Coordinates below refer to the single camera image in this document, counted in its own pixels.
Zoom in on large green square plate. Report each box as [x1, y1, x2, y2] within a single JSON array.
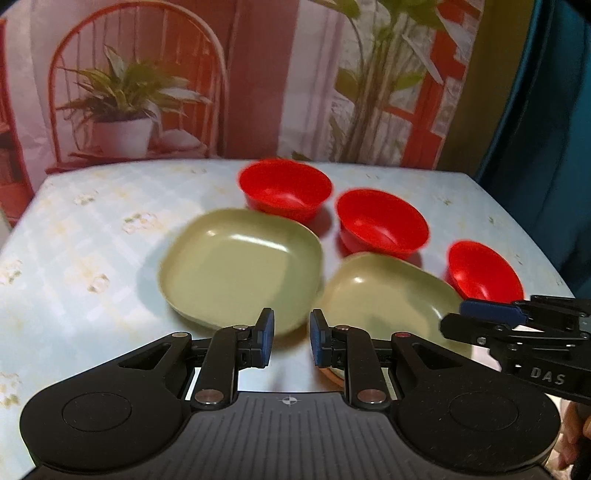
[[158, 208, 324, 337]]

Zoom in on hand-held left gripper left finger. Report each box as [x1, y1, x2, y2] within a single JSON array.
[[117, 307, 276, 412]]

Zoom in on teal curtain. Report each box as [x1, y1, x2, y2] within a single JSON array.
[[475, 0, 591, 298]]

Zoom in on printed backdrop cloth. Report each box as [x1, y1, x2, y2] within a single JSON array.
[[0, 0, 485, 224]]

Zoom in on person's right hand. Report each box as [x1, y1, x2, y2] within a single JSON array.
[[560, 401, 591, 480]]

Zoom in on red plastic bowl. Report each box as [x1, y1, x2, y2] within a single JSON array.
[[239, 159, 333, 223], [335, 188, 430, 259], [445, 241, 525, 305]]

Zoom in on floral checked tablecloth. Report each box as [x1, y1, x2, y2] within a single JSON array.
[[0, 159, 578, 416]]

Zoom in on small green square plate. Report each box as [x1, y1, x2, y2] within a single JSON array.
[[322, 251, 476, 384]]

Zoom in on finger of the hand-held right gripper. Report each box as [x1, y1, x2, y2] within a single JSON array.
[[461, 295, 591, 329], [440, 313, 587, 358]]

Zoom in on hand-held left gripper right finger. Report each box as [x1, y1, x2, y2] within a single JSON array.
[[309, 308, 468, 411]]

